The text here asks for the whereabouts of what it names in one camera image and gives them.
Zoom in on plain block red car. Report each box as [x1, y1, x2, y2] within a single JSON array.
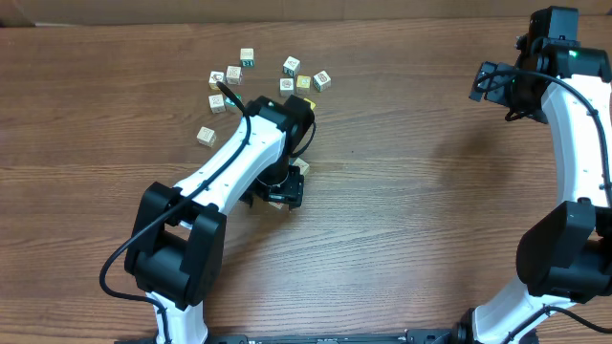
[[292, 158, 310, 176]]

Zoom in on red number 3 block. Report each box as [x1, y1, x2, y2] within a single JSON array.
[[268, 202, 285, 209]]

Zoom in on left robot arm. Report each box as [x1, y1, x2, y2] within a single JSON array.
[[124, 96, 316, 343]]

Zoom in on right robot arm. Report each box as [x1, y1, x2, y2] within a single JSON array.
[[444, 6, 611, 343]]

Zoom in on yellow block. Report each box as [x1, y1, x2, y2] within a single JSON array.
[[295, 75, 312, 95], [303, 97, 317, 111]]

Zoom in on plain block letter T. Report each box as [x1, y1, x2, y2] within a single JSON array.
[[196, 127, 217, 147]]

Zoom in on green number 4 block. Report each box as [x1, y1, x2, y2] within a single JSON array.
[[225, 97, 242, 115]]

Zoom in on plain block red drawing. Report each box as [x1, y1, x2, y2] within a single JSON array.
[[279, 77, 295, 97]]

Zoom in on yellow top block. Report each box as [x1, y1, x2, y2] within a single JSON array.
[[295, 75, 312, 95]]

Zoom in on plain wooden block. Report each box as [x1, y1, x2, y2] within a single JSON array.
[[208, 94, 226, 114]]

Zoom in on white block green side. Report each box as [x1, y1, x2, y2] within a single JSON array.
[[313, 71, 332, 92]]

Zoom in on white block teal side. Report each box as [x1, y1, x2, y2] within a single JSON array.
[[282, 56, 301, 77]]

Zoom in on plain block K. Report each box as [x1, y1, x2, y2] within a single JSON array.
[[226, 66, 243, 85]]

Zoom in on block with red picture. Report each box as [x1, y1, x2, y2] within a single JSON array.
[[208, 71, 226, 90]]

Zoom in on block with teal side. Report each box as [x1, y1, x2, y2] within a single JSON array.
[[240, 48, 254, 68]]

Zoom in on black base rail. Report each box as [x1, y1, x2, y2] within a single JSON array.
[[114, 328, 540, 344]]

